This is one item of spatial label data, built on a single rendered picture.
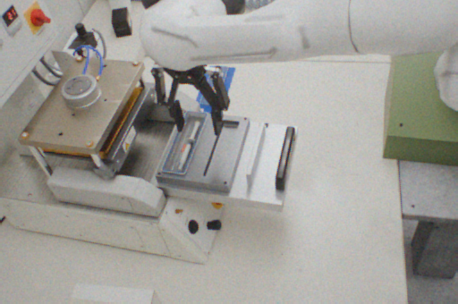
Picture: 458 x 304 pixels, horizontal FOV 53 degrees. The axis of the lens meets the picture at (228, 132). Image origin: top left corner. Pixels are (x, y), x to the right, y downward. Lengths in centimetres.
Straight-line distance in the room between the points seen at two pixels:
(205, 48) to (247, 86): 92
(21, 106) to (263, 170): 57
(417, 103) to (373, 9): 74
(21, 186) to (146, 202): 35
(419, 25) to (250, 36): 19
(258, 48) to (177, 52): 12
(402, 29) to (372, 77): 103
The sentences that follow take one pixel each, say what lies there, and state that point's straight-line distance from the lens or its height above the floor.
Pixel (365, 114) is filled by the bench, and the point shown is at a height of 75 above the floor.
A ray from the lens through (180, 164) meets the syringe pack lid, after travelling 101.
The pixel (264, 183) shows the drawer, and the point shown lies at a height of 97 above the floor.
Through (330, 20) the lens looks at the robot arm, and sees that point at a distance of 56.
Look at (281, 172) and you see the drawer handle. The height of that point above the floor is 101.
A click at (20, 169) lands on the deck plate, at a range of 126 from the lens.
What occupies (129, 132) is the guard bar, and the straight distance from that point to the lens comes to 104.
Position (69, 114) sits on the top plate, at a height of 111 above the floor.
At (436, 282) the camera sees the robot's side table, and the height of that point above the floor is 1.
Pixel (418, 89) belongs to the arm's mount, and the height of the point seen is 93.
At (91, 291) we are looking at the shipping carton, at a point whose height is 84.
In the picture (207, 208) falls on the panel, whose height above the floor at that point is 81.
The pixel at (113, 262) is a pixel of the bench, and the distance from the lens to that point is 122.
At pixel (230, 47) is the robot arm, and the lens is 60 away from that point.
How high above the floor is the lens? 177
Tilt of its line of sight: 47 degrees down
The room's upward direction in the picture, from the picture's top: 10 degrees counter-clockwise
